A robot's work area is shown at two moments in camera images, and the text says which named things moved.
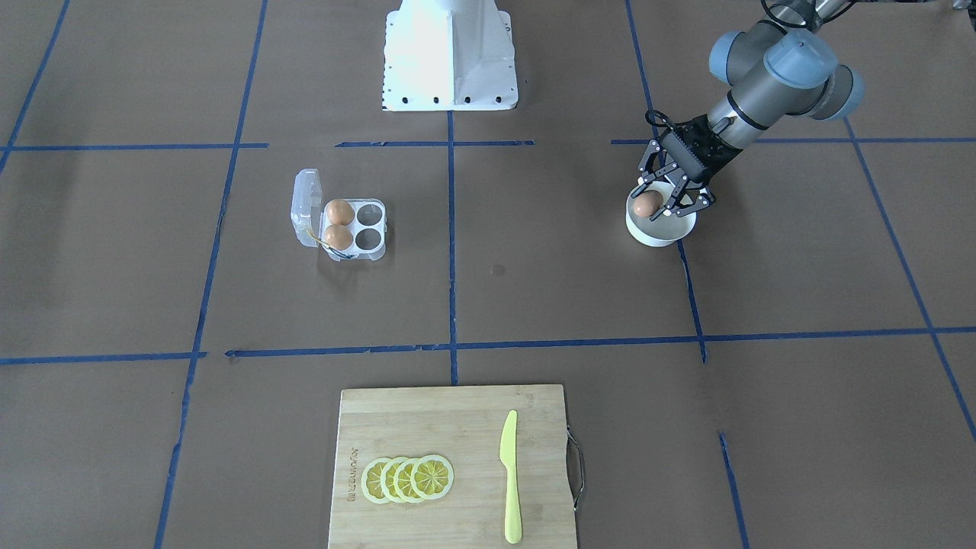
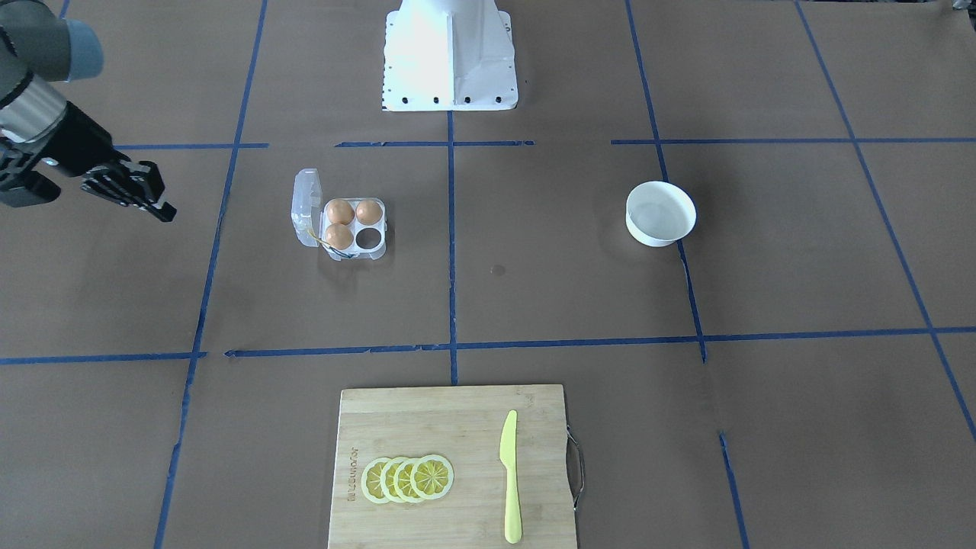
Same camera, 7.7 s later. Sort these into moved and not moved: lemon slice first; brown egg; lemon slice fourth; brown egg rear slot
Moved: brown egg
Not moved: lemon slice fourth; brown egg rear slot; lemon slice first
